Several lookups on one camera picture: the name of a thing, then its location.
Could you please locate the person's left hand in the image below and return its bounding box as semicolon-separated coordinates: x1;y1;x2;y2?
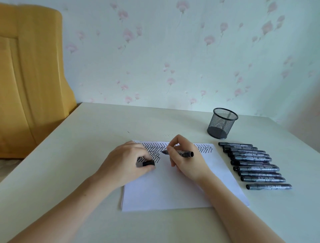
96;141;157;190

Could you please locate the person's right hand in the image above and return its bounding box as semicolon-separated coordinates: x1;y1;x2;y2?
166;134;212;183

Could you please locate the black marker cap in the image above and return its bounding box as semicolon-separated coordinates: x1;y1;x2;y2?
136;160;156;168

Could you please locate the black marker pen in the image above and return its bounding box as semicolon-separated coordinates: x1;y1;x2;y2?
161;149;194;158

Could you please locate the person's left forearm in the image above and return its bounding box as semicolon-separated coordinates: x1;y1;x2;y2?
7;173;118;243

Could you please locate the person's right forearm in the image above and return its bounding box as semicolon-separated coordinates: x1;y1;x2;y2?
197;170;286;243

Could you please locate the white paper sheet with zigzags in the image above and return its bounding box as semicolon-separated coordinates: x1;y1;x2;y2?
121;140;250;212

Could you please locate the black mesh pen holder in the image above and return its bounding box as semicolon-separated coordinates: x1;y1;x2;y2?
207;108;239;140

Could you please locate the row of black markers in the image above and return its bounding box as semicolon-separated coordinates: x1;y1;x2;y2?
218;142;292;190

